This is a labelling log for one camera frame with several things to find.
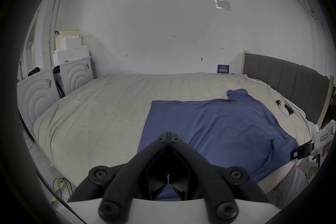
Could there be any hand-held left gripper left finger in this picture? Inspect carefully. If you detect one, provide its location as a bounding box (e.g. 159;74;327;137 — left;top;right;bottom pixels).
69;132;168;223

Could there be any grey padded headboard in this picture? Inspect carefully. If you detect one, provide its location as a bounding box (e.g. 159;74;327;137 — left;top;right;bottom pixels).
242;51;334;126

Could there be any black phone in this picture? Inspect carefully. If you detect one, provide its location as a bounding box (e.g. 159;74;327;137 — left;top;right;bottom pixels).
276;100;294;115

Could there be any dark blue shirt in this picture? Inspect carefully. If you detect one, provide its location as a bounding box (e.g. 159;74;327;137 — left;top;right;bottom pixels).
136;89;300;201

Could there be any yellow green cable bundle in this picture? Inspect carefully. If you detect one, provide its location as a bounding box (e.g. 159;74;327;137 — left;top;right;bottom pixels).
52;176;72;201

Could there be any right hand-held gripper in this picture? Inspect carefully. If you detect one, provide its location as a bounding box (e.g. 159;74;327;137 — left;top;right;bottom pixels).
292;120;336;164

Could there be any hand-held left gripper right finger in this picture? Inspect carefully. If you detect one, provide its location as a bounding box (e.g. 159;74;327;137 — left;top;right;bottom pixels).
168;132;269;223

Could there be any bed with beige sheet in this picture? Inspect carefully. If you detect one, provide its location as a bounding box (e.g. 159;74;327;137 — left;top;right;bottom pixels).
34;72;319;195

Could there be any white washing machine with cartons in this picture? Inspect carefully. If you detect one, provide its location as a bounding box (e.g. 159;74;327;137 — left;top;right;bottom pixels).
52;30;98;99

